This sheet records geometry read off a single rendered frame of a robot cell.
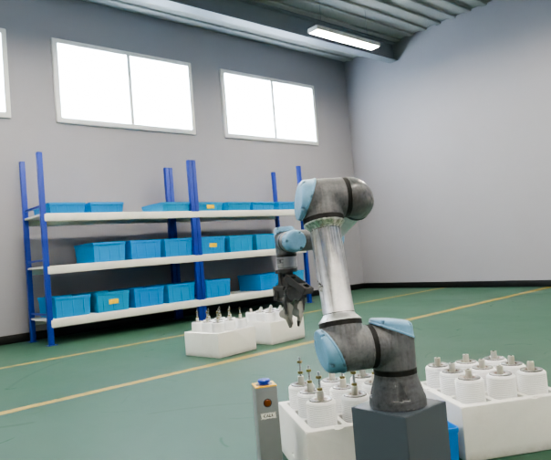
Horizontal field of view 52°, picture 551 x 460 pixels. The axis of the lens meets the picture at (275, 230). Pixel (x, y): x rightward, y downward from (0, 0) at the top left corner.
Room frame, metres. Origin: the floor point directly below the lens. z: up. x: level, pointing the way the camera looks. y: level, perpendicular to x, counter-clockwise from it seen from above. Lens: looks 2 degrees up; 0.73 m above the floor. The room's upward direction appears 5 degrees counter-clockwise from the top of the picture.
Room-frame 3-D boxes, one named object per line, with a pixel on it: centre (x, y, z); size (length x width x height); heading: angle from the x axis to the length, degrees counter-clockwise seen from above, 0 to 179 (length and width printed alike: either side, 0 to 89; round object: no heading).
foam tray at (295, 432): (1.98, -0.19, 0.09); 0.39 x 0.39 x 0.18; 13
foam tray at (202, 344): (4.44, 0.50, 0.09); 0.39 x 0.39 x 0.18; 48
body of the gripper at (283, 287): (2.08, -0.03, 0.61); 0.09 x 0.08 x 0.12; 40
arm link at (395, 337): (1.54, -0.28, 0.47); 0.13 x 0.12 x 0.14; 103
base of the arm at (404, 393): (1.54, -0.29, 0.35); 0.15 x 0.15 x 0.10
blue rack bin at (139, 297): (6.58, 1.64, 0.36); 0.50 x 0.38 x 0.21; 42
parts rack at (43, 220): (7.05, 1.14, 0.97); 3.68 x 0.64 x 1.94; 131
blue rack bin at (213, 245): (7.21, 0.94, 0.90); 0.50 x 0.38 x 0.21; 41
